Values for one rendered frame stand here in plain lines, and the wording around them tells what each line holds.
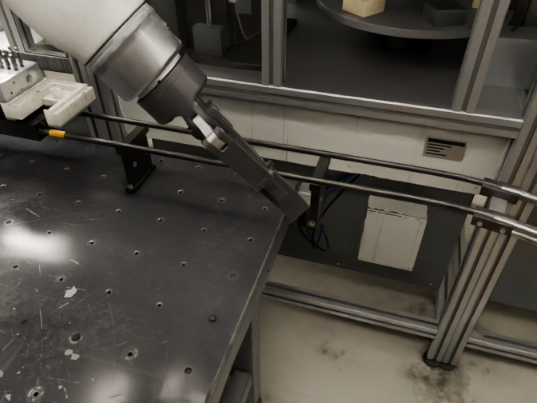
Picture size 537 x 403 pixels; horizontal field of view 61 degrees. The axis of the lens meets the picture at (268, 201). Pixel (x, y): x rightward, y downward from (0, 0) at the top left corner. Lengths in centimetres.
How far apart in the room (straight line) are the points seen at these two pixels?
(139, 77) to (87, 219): 68
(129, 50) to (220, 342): 53
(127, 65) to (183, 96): 6
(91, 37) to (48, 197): 78
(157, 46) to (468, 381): 145
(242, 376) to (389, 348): 59
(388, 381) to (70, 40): 139
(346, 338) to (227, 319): 86
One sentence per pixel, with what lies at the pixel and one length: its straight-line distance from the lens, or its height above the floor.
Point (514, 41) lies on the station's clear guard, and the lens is 102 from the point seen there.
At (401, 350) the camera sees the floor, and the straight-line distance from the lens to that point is 169.
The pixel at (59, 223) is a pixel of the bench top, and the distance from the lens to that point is 113.
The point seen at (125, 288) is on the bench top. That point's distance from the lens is 95.
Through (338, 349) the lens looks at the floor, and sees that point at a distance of 165.
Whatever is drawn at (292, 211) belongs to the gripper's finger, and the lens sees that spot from 58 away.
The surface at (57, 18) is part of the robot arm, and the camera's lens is 48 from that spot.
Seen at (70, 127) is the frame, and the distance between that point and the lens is 170.
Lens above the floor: 138
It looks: 40 degrees down
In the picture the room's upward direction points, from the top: straight up
